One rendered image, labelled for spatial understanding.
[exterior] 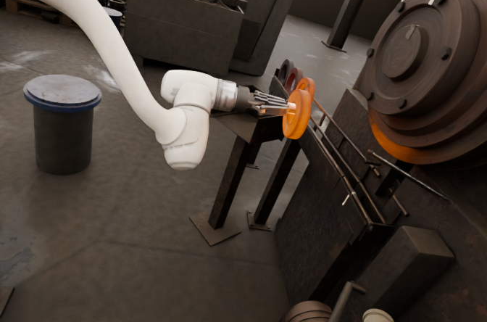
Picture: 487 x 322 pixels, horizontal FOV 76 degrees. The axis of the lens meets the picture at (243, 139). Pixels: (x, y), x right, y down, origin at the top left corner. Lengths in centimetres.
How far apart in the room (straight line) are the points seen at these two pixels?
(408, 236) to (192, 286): 93
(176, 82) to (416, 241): 69
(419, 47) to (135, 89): 61
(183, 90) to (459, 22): 62
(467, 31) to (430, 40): 8
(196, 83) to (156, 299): 87
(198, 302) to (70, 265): 52
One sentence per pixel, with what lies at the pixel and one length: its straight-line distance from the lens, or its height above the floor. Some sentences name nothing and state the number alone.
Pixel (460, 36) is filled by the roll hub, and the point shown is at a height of 118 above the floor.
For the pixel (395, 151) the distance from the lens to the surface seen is 86.
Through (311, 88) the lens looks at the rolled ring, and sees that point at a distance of 149.
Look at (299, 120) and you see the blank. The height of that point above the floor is 84.
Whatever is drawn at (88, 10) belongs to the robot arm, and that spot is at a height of 101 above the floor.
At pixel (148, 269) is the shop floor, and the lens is 146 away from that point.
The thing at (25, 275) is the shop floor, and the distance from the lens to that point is 147.
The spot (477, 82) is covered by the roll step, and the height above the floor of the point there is 113.
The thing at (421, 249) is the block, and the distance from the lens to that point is 77.
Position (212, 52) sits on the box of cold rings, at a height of 32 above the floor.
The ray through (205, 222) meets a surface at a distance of 166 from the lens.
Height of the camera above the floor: 119
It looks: 29 degrees down
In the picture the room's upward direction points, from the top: 19 degrees clockwise
